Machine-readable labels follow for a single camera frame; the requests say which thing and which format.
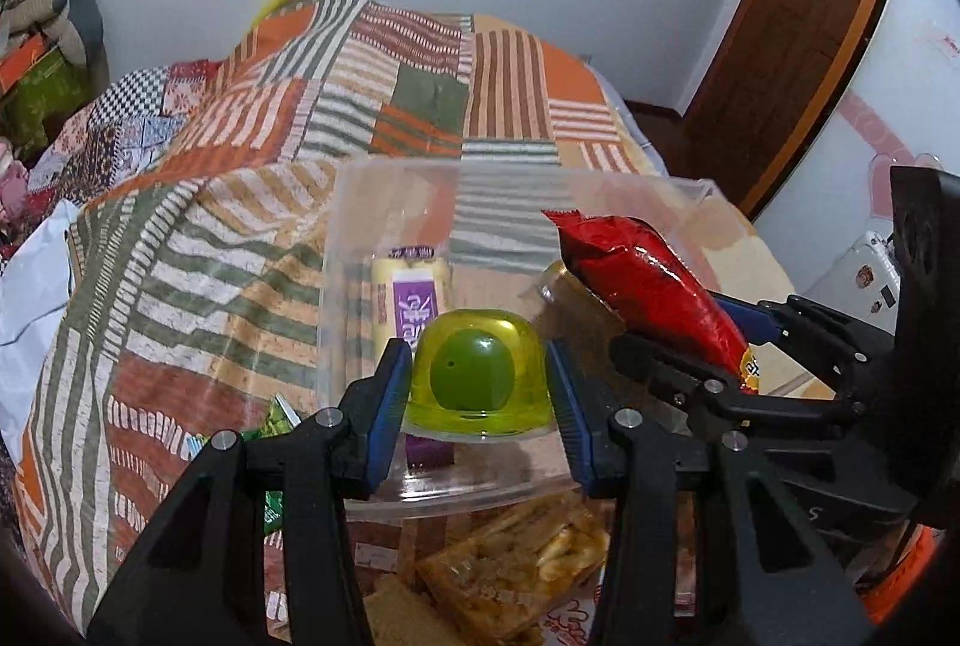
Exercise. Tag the clear plastic container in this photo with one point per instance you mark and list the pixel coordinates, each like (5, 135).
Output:
(345, 316)

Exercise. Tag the white suitcase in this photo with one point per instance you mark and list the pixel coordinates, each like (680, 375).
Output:
(862, 278)

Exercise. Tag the orange striped patchwork blanket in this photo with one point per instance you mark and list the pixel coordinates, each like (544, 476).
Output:
(225, 286)

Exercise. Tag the checkered patchwork quilt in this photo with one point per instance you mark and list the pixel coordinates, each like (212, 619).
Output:
(127, 121)

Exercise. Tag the white red print snack packet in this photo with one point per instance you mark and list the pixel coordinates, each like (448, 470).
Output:
(570, 623)

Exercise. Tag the green patterned bag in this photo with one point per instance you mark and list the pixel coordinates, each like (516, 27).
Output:
(41, 106)

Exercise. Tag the brown cracker packet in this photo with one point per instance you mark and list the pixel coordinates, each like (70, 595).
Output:
(397, 616)

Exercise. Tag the orange jelly cup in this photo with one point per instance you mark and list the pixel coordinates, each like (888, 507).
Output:
(559, 293)

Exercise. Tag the white heart print wardrobe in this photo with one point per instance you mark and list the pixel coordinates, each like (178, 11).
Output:
(900, 91)

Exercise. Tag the yellow and purple snack packet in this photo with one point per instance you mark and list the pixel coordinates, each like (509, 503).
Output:
(409, 293)

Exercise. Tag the green snack packet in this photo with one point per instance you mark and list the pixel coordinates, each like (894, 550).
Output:
(279, 421)

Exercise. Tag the green jelly cup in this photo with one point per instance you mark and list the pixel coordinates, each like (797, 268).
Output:
(472, 361)

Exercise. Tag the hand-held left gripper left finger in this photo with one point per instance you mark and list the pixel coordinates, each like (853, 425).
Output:
(390, 398)

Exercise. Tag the brown wooden door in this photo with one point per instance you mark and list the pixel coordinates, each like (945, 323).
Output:
(787, 53)

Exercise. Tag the red snack bag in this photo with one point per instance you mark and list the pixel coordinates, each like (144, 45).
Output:
(645, 286)

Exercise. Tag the orange cardboard box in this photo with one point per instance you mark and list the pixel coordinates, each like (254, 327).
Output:
(22, 64)

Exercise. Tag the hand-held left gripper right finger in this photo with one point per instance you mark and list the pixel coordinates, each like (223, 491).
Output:
(566, 406)

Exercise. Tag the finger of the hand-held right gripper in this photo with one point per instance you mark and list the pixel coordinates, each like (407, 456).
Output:
(720, 394)
(754, 321)

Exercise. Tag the white cloth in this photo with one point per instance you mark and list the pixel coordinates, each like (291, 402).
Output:
(30, 316)

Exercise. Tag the golden fried snack packet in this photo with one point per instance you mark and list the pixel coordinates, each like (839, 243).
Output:
(510, 563)

